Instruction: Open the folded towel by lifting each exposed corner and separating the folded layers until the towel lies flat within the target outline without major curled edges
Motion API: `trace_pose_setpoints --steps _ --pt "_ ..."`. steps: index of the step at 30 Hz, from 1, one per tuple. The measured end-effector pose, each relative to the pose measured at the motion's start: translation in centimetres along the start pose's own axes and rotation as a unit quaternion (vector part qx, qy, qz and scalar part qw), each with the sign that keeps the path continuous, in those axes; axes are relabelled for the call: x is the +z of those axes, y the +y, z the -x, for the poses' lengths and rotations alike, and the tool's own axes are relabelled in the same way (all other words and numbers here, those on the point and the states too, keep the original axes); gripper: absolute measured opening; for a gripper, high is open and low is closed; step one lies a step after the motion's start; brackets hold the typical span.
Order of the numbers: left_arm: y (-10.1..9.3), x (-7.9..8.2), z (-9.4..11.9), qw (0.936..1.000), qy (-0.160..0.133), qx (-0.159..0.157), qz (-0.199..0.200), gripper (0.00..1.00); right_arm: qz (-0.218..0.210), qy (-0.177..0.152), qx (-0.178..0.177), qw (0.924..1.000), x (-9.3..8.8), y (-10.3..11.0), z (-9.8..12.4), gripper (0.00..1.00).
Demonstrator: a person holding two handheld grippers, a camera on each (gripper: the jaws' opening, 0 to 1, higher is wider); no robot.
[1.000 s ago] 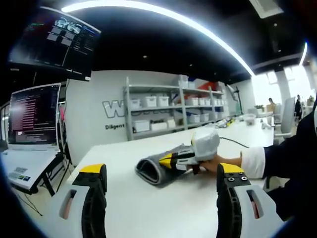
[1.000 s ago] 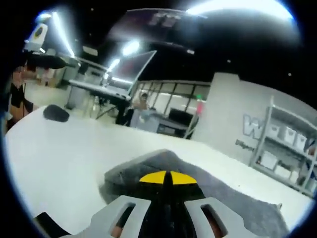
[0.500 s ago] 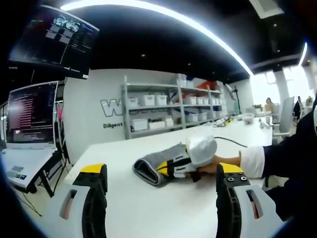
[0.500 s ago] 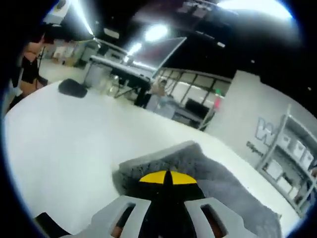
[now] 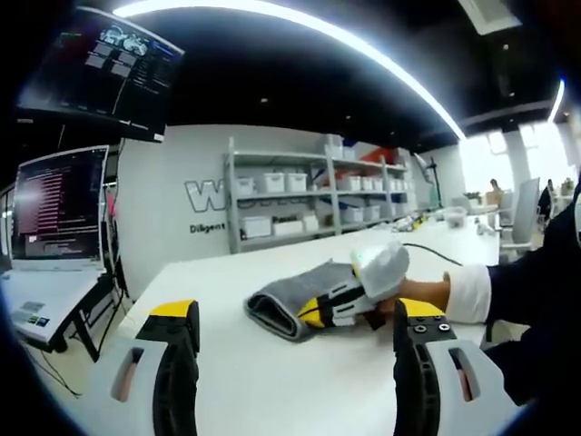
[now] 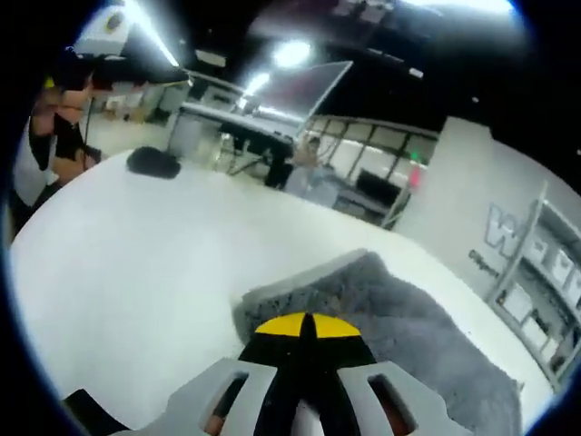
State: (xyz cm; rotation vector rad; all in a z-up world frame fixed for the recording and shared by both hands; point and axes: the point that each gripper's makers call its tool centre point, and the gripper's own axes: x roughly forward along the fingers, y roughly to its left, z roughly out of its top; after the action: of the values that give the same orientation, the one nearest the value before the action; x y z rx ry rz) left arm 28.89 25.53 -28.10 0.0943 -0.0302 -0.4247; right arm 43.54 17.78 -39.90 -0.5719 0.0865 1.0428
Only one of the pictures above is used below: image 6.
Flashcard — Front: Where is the grey metal shelving unit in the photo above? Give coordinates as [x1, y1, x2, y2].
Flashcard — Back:
[484, 181, 581, 392]

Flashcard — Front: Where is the ceiling light strip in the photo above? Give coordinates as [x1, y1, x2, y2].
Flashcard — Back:
[130, 0, 181, 68]

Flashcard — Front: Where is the person's left hand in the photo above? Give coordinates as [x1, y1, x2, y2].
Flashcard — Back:
[31, 84, 99, 137]

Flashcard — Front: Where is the row of white storage bins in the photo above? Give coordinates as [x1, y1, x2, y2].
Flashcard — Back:
[498, 235, 581, 364]

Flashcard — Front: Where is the black monitor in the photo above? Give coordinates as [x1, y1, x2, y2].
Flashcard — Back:
[356, 167, 406, 204]

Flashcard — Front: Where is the grey workbench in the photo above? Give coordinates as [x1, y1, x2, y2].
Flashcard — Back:
[335, 185, 396, 220]

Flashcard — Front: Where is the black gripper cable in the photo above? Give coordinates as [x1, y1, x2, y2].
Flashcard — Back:
[80, 88, 95, 160]

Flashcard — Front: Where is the grey folding table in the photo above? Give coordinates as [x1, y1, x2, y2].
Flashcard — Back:
[169, 101, 301, 179]

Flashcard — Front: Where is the black fuzzy cloth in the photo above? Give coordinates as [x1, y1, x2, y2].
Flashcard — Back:
[126, 145, 182, 180]

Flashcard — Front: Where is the small dark hanging screen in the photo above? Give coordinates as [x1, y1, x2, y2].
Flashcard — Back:
[252, 60, 355, 127]

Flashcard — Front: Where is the grey towel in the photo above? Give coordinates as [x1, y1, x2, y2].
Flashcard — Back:
[231, 248, 527, 436]

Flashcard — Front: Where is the white metal stand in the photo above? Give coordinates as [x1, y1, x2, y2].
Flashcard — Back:
[380, 180, 412, 229]

